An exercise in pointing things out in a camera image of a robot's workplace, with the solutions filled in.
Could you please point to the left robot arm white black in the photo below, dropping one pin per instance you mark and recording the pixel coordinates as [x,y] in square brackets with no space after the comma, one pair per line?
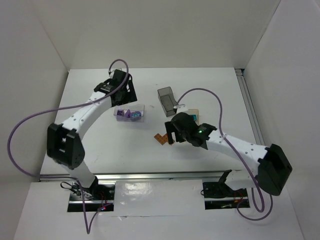
[64,140]

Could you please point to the aluminium rail front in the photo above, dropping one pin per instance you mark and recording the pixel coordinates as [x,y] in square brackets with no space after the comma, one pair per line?
[160,176]

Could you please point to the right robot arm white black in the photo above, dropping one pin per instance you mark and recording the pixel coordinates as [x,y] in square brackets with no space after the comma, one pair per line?
[268,166]

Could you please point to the orange lego plate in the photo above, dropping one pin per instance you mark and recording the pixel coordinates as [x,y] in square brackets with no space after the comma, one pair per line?
[162,139]

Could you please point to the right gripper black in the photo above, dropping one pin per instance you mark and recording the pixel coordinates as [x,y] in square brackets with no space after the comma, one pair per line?
[169,132]

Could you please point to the purple lego brick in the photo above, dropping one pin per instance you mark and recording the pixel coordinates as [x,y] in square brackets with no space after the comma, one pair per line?
[121,113]

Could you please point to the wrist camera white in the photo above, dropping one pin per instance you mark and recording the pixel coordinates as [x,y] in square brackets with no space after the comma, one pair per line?
[180,108]
[111,73]

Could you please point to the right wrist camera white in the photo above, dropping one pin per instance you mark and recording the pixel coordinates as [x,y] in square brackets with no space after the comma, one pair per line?
[180,108]

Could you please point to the aluminium rail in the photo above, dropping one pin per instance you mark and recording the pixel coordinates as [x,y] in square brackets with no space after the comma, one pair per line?
[249,106]
[160,176]

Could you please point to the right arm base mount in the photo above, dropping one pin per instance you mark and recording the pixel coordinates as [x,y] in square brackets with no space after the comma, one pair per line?
[218,196]

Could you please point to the dark grey plastic container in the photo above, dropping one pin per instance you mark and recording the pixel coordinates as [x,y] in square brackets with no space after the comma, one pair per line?
[167,101]

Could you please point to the purple rounded printed lego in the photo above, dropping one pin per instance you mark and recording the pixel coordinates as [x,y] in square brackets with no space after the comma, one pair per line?
[136,115]

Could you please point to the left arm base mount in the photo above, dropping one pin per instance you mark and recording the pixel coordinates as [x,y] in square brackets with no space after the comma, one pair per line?
[92,203]

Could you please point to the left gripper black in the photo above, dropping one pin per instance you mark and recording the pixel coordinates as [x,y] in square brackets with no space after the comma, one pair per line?
[130,90]

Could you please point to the light purple curved lego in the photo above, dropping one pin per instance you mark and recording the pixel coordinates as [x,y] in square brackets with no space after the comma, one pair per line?
[128,114]

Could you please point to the clear plastic container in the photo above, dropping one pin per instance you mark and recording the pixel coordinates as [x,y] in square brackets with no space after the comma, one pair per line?
[132,108]

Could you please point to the aluminium rail right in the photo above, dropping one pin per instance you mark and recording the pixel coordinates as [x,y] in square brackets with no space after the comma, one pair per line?
[249,106]

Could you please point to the amber plastic container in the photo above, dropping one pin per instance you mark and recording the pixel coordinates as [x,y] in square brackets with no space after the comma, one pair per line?
[195,114]

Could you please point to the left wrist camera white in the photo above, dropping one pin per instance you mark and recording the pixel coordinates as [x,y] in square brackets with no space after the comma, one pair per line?
[111,73]

